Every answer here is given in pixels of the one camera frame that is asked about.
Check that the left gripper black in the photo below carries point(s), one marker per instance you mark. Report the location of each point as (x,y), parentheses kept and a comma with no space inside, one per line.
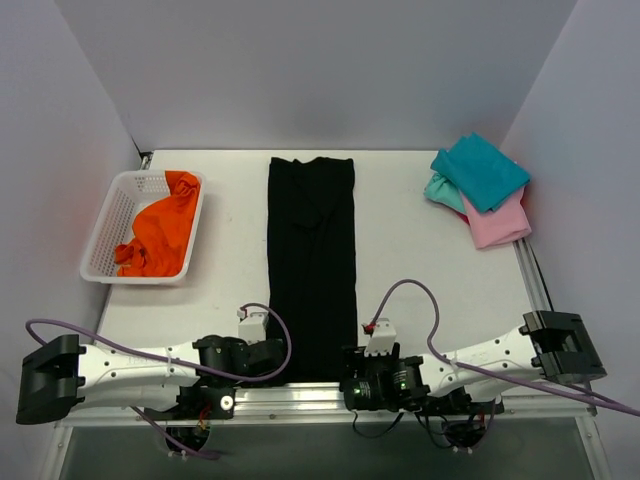
(270,353)

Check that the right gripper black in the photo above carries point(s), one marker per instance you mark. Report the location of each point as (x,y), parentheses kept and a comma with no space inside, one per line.
(351,361)

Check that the black t shirt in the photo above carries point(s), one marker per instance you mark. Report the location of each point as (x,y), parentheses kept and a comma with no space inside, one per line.
(312,263)

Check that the orange t shirt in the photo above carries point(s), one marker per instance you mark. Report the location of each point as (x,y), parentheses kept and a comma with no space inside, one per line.
(161,231)

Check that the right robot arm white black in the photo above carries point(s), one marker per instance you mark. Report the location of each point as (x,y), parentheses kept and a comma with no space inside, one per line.
(549,347)

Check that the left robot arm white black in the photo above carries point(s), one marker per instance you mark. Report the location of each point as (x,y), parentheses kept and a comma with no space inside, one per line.
(178,382)

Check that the mint green folded t shirt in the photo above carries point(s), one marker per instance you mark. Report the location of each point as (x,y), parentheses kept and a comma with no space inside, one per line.
(442,191)

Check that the pink folded t shirt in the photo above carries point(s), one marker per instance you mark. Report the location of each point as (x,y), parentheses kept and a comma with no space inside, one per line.
(507,224)

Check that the white plastic basket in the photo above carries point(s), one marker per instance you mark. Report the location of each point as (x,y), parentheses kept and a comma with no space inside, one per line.
(129,193)

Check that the teal folded t shirt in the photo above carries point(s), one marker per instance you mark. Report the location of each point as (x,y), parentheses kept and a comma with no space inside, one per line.
(481,172)

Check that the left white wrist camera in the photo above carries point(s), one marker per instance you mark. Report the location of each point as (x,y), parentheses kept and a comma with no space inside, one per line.
(252,327)

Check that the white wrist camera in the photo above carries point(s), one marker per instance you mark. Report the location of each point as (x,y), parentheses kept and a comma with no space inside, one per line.
(252,327)
(382,337)

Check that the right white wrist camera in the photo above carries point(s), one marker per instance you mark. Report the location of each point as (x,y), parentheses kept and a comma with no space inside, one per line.
(382,337)

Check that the aluminium rail frame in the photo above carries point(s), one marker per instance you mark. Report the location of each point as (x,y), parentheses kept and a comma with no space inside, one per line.
(320,403)

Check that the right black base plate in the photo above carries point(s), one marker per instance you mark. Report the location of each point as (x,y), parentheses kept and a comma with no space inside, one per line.
(459,403)

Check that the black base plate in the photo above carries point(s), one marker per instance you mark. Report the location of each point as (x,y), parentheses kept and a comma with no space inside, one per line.
(459,403)
(197,403)

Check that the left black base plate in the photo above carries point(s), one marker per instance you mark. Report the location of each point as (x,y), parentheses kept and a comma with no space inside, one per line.
(197,403)

